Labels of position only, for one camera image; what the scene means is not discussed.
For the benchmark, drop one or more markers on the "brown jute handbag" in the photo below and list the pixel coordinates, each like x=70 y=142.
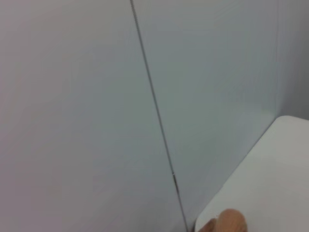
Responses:
x=227 y=222

